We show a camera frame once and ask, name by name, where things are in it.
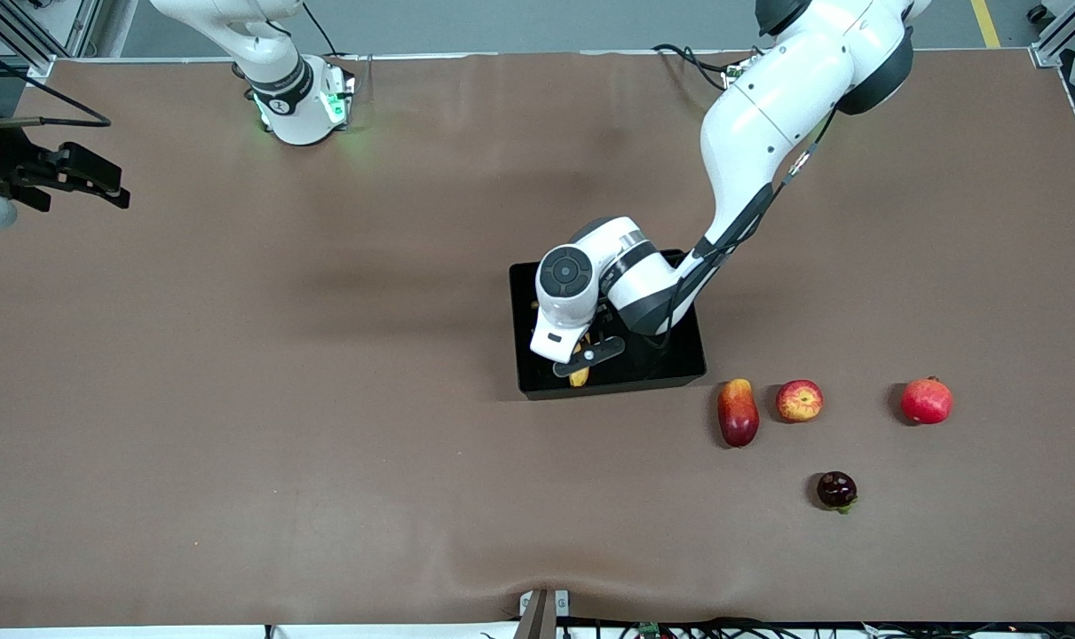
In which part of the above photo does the black plastic box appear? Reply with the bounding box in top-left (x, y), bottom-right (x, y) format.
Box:
top-left (509, 249), bottom-right (708, 402)

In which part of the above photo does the red yellow apple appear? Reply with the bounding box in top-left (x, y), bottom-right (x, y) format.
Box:
top-left (775, 379), bottom-right (825, 424)

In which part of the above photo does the red yellow mango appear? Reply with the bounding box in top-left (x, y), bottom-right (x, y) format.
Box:
top-left (717, 379), bottom-right (761, 448)

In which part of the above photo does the dark purple mangosteen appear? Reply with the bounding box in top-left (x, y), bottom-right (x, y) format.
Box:
top-left (816, 471), bottom-right (859, 515)

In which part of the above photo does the brown table mat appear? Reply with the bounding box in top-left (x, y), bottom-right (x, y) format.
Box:
top-left (0, 49), bottom-right (1075, 627)

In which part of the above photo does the red pomegranate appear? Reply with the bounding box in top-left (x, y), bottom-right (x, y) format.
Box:
top-left (900, 376), bottom-right (954, 426)

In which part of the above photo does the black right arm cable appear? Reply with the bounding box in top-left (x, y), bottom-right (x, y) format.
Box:
top-left (0, 40), bottom-right (112, 130)

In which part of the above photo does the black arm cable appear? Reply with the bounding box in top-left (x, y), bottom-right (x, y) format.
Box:
top-left (652, 106), bottom-right (840, 349)
top-left (0, 40), bottom-right (112, 130)

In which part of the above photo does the aluminium frame profile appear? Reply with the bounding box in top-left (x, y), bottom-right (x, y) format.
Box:
top-left (1030, 0), bottom-right (1075, 67)
top-left (0, 0), bottom-right (103, 79)

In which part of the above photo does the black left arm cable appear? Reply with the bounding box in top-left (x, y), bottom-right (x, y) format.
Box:
top-left (652, 106), bottom-right (840, 349)

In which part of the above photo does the black right base cable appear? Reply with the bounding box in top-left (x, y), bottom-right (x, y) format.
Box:
top-left (302, 0), bottom-right (339, 59)

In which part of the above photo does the black base cable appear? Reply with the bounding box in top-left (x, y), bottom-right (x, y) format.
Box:
top-left (302, 0), bottom-right (339, 59)
top-left (651, 43), bottom-right (742, 90)

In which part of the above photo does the black left base cable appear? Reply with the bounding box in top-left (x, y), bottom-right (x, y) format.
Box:
top-left (651, 43), bottom-right (742, 90)

